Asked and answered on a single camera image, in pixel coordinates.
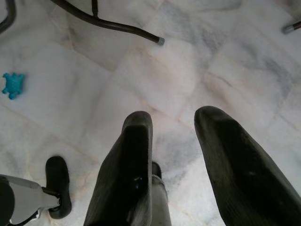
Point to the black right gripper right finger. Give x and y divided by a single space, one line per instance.
235 169

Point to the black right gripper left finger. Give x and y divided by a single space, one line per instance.
127 164

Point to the black robot right foot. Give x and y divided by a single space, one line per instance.
156 168

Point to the black robot foot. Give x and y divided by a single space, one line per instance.
156 168
57 174

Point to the grey robot right leg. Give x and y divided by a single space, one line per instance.
160 202

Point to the grey robot leg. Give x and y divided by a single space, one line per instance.
23 200
160 202

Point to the black robot left foot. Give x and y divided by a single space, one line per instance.
57 174

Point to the grey robot left leg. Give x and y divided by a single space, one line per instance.
23 200

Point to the dark brown metal chair leg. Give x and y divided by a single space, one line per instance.
294 26
11 14
117 25

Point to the blue turtle toy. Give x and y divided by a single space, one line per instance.
13 83

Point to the dark metal chair strut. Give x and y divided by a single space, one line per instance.
94 7

